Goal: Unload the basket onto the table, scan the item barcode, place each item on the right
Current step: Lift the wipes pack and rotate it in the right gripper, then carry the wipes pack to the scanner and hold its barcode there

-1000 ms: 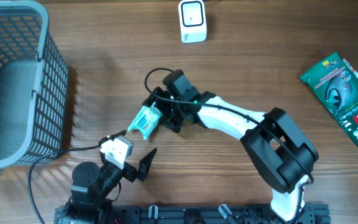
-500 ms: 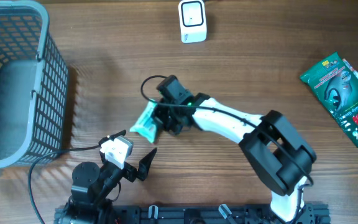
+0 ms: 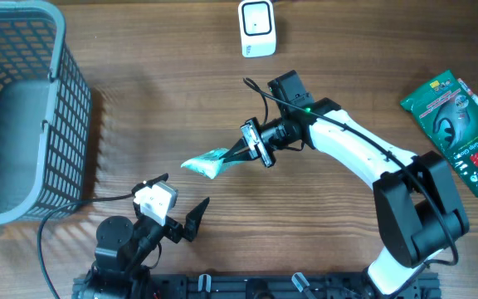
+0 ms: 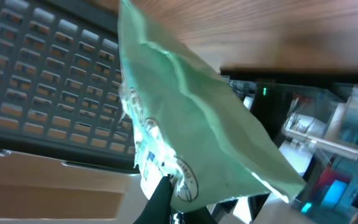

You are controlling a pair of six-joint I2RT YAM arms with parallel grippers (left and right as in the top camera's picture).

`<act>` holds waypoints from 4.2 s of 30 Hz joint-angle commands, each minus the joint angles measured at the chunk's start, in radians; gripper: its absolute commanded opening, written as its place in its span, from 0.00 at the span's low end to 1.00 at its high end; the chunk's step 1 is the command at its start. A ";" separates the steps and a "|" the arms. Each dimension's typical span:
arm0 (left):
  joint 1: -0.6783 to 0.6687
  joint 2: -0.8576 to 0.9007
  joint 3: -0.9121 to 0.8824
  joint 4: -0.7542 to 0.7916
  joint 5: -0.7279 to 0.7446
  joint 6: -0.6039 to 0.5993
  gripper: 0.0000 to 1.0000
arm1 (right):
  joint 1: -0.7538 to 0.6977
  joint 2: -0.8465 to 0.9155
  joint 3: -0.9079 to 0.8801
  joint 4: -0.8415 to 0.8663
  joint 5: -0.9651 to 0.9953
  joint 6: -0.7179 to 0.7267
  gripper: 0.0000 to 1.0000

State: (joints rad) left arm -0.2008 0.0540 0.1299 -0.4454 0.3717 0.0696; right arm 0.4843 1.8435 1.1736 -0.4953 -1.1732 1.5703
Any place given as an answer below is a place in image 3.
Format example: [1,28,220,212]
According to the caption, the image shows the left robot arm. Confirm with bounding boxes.
[71,174,210,299]

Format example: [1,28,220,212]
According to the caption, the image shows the white barcode scanner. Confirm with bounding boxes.
[237,0,277,58]

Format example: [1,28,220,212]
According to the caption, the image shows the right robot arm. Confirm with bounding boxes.
[221,70,470,298]

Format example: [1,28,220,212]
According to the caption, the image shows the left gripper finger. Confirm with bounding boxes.
[131,173,168,195]
[183,197,210,242]

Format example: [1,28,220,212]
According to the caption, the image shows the green 3M gloves package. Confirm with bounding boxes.
[400,70,478,198]

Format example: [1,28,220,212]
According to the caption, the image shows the grey plastic shopping basket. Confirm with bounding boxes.
[0,1,93,225]

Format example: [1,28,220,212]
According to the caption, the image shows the teal wet wipes pack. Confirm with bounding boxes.
[181,148,240,179]

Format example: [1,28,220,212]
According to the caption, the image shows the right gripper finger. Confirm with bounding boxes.
[221,137,250,159]
[224,150,256,163]

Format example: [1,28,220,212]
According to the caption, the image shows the red snack packet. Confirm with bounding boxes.
[457,78,474,97]

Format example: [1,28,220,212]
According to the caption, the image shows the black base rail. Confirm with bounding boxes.
[71,272,442,299]

